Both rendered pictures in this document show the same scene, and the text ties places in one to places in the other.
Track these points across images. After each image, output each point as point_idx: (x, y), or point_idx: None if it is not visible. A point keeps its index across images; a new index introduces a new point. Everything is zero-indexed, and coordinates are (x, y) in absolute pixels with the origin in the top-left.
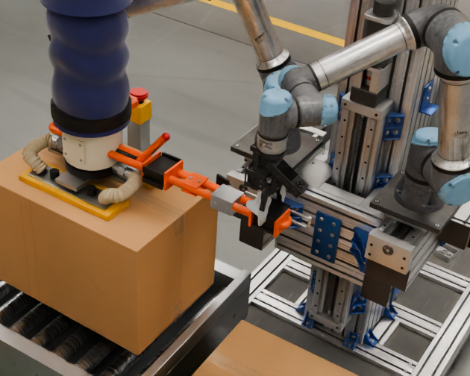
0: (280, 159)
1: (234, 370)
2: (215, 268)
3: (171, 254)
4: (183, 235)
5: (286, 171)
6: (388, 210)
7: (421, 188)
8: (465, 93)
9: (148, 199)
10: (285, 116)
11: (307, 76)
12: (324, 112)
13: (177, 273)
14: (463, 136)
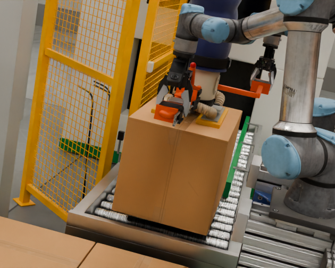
0: (183, 61)
1: (138, 266)
2: (230, 244)
3: (161, 153)
4: (177, 150)
5: (177, 67)
6: (272, 192)
7: (296, 180)
8: (293, 41)
9: (184, 122)
10: (184, 17)
11: (240, 19)
12: (204, 23)
13: (164, 178)
14: (288, 92)
